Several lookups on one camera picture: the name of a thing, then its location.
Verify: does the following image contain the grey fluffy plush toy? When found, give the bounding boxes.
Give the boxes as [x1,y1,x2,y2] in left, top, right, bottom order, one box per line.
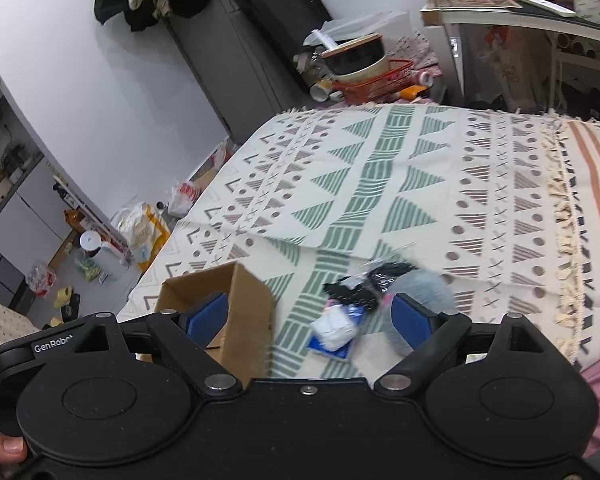
[382,269,457,358]

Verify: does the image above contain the blue tissue packet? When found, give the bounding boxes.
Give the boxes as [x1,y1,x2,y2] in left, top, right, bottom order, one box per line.
[308,301,366,361]

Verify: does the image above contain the brown cardboard box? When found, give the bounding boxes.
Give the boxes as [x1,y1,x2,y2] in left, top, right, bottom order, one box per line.
[155,262,274,384]

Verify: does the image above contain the yellow white large bag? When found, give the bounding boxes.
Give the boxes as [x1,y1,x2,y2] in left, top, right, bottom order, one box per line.
[111,202,171,273]

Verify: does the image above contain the white red plastic bag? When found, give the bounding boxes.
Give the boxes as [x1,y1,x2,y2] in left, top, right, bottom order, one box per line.
[166,181,202,218]

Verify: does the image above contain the white kettle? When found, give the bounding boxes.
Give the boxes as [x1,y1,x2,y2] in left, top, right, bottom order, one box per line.
[80,231,124,260]

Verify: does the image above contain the yellow slippers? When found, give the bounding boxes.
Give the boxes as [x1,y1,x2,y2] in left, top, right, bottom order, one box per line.
[48,286,81,327]

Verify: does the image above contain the patterned white green blanket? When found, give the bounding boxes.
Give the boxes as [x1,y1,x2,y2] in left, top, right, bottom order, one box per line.
[120,104,600,378]

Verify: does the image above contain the red plastic basket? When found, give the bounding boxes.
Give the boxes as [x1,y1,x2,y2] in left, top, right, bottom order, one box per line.
[332,58,414,104]

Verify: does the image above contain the black and cream bowl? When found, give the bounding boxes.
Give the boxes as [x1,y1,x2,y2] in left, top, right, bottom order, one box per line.
[321,34,390,84]

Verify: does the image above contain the dark grey wardrobe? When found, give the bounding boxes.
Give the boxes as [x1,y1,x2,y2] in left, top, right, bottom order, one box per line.
[168,0,312,144]

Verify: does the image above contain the white desk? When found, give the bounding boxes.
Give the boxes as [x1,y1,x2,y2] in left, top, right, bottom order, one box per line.
[420,0,600,106]

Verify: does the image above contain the black monitor on floor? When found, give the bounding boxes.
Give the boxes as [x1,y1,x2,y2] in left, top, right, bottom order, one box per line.
[234,0,332,92]

